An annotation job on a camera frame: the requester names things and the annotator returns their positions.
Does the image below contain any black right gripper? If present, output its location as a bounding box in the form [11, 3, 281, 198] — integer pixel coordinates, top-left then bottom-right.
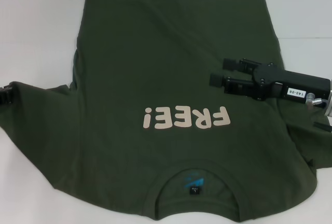
[210, 58, 332, 103]

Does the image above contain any dark green FREE! t-shirt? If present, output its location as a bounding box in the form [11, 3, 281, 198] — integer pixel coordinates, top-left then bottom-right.
[0, 0, 332, 224]

